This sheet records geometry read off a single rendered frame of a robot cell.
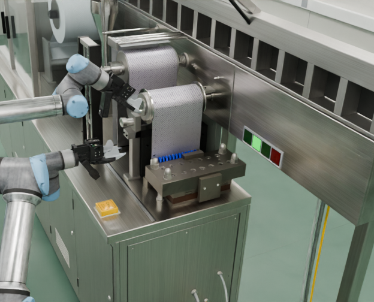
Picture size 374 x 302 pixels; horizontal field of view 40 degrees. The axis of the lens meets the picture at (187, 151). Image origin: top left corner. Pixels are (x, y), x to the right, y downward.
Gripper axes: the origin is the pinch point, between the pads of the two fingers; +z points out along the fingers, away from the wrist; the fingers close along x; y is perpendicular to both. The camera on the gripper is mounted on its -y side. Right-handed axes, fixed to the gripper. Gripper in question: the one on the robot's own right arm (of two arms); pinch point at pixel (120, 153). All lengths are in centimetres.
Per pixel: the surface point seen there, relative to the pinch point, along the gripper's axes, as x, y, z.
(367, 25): 126, 0, 274
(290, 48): -40, 51, 46
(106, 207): -11.0, -16.6, -10.8
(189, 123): -0.3, 7.9, 31.6
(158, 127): -0.3, 8.3, 16.8
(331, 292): -21, -109, 123
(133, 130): 7.9, 4.7, 9.1
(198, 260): -26, -46, 25
